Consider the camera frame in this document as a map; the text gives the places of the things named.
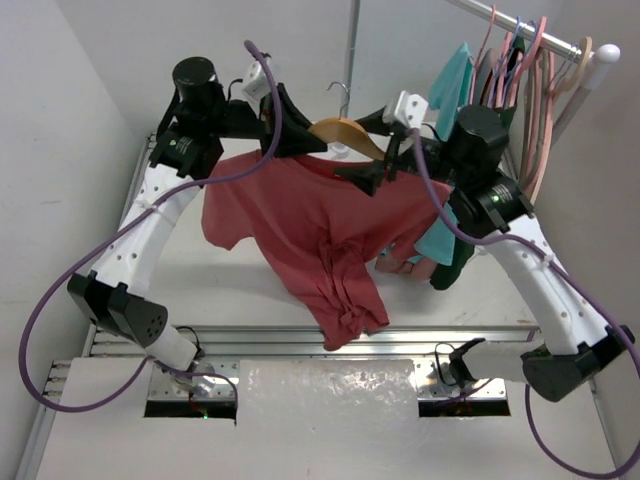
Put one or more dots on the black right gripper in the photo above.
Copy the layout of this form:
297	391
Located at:
367	177

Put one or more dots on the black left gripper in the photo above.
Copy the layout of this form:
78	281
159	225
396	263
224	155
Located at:
270	123

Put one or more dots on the wooden clothes hanger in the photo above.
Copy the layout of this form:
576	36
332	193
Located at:
341	129

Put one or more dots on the salmon red t-shirt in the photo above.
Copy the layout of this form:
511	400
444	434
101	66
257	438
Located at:
318	232

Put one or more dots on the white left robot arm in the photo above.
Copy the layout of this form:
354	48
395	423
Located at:
188	145

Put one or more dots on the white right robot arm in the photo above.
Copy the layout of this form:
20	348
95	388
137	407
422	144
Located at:
578	340

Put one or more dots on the teal t-shirt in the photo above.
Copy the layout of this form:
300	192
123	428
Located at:
449	92

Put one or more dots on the pink empty hanger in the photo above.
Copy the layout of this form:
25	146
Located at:
538	123

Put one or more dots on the pink hanger with blue hook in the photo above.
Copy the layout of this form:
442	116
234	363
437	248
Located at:
513	62

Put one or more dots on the beige pink garment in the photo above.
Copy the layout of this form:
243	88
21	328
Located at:
419	270

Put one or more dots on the grey rack upright pole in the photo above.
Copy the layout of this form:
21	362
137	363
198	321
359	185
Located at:
354	14

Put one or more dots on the dark green hanging garment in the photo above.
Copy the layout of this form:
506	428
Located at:
445	276

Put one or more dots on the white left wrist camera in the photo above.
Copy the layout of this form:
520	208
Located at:
255	84

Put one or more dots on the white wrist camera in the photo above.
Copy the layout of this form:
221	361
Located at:
407	109
255	84

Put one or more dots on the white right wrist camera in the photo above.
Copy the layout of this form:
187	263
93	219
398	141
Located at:
407	109

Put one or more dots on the chrome hanging rail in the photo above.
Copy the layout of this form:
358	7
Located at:
525	28

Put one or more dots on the white rack corner post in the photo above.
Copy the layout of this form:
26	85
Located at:
597	67

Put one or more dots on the aluminium frame rail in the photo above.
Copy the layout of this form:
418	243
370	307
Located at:
305	412

